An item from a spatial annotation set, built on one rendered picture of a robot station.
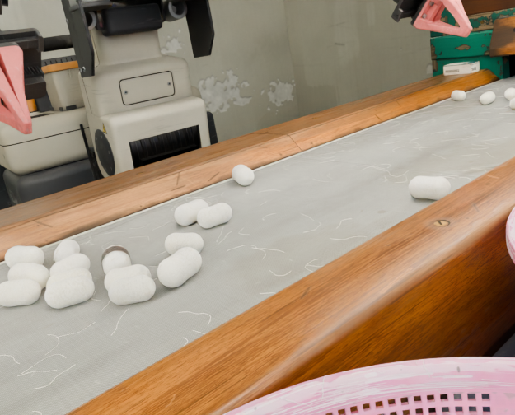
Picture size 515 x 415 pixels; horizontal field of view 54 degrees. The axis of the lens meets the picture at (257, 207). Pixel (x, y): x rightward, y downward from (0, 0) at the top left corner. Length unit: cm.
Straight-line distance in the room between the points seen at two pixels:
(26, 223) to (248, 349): 35
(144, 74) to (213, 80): 171
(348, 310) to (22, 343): 21
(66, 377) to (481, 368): 20
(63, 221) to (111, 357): 26
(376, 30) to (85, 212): 221
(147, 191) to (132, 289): 25
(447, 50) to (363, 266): 97
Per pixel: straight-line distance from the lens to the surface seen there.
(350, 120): 80
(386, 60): 260
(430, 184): 45
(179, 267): 35
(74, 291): 37
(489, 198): 38
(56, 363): 32
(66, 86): 138
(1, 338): 37
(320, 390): 20
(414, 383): 20
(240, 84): 291
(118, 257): 39
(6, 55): 53
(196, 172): 61
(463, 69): 113
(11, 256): 48
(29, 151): 132
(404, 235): 32
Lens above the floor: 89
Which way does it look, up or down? 18 degrees down
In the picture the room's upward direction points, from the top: 10 degrees counter-clockwise
